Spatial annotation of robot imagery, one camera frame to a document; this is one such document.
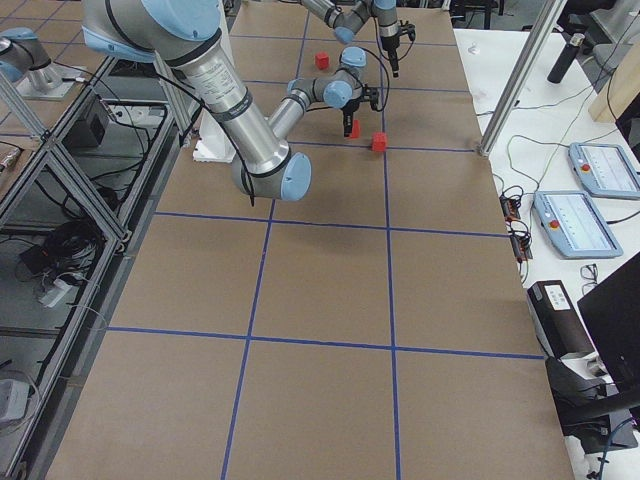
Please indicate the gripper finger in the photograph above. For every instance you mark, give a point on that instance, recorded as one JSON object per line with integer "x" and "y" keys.
{"x": 347, "y": 123}
{"x": 394, "y": 62}

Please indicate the red block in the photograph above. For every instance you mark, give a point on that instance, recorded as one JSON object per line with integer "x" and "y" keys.
{"x": 379, "y": 142}
{"x": 355, "y": 130}
{"x": 322, "y": 60}

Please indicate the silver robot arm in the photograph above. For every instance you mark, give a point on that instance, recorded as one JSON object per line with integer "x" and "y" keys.
{"x": 346, "y": 24}
{"x": 187, "y": 36}

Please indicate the black water bottle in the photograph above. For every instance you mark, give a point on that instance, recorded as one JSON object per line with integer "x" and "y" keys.
{"x": 565, "y": 58}

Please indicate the far teach pendant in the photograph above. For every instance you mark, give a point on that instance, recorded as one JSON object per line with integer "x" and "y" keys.
{"x": 604, "y": 170}

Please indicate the teach pendant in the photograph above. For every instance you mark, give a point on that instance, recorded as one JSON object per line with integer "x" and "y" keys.
{"x": 604, "y": 170}
{"x": 574, "y": 225}

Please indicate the near teach pendant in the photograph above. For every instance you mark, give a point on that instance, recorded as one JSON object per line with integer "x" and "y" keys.
{"x": 574, "y": 225}

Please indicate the eyeglasses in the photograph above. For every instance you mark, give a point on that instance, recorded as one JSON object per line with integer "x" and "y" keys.
{"x": 589, "y": 274}

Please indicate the black box with label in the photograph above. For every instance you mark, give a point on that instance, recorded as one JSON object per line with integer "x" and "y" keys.
{"x": 557, "y": 324}

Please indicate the black monitor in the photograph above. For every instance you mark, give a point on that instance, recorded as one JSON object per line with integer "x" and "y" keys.
{"x": 610, "y": 312}

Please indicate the white camera stand post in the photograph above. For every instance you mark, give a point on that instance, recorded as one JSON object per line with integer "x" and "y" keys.
{"x": 213, "y": 144}

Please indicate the aluminium frame post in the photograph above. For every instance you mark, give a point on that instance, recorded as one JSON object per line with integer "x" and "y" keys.
{"x": 531, "y": 50}

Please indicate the aluminium side frame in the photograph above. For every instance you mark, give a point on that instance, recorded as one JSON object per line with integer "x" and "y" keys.
{"x": 87, "y": 142}

